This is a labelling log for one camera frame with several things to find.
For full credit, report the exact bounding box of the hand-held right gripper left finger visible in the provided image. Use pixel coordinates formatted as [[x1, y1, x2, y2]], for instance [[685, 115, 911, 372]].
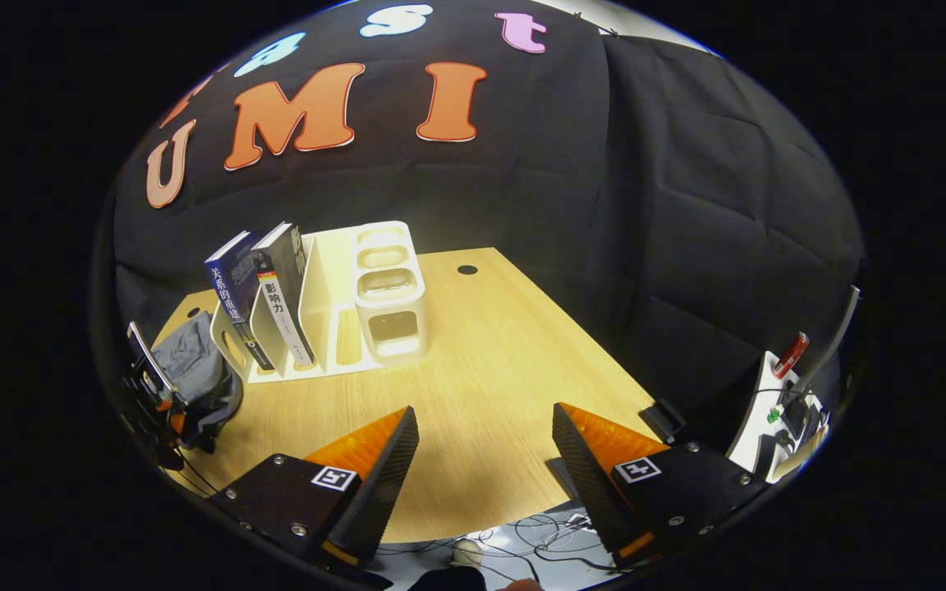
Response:
[[218, 406, 420, 567]]

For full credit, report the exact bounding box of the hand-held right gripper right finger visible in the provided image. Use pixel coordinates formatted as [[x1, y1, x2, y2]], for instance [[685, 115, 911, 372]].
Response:
[[553, 402, 769, 567]]

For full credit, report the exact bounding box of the blue cover book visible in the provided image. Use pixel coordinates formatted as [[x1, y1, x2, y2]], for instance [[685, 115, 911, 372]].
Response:
[[204, 231, 277, 372]]

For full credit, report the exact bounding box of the grey portrait cover book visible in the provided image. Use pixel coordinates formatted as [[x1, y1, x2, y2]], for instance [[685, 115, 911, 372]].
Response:
[[251, 222, 315, 368]]

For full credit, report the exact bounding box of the white bookshelf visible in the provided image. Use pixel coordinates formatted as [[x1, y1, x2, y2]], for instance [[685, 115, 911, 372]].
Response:
[[210, 220, 431, 385]]

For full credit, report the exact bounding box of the black table clamp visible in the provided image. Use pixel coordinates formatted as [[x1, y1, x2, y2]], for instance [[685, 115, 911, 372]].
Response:
[[641, 398, 687, 444]]

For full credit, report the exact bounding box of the white side desk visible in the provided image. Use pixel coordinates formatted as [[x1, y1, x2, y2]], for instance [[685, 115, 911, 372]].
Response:
[[726, 351, 835, 485]]

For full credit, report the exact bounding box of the black backdrop cloth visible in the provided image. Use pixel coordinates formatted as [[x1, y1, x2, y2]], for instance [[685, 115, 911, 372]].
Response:
[[95, 0, 866, 428]]

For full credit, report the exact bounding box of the tangle of black cables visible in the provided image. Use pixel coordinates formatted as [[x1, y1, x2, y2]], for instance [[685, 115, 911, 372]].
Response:
[[374, 513, 605, 575]]

